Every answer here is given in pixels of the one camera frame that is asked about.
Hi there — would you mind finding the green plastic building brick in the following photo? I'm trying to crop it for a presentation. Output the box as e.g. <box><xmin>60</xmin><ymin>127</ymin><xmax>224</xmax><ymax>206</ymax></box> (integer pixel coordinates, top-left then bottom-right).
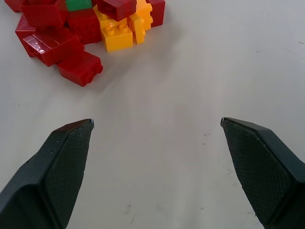
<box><xmin>66</xmin><ymin>0</ymin><xmax>93</xmax><ymax>12</ymax></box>

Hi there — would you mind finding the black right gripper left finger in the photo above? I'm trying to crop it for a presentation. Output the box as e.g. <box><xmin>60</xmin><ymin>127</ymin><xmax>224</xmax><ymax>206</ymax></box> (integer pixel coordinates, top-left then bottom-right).
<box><xmin>0</xmin><ymin>118</ymin><xmax>94</xmax><ymax>229</ymax></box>

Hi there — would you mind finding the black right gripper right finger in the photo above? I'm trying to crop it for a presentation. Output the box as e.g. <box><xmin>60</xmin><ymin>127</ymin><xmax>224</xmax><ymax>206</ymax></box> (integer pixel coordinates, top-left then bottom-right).
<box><xmin>220</xmin><ymin>117</ymin><xmax>305</xmax><ymax>229</ymax></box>

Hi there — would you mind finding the yellow building block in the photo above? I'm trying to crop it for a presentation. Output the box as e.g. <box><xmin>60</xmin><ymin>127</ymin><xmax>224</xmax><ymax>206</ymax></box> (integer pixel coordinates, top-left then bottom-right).
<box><xmin>99</xmin><ymin>18</ymin><xmax>133</xmax><ymax>53</ymax></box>
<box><xmin>133</xmin><ymin>0</ymin><xmax>154</xmax><ymax>31</ymax></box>
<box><xmin>129</xmin><ymin>13</ymin><xmax>146</xmax><ymax>45</ymax></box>

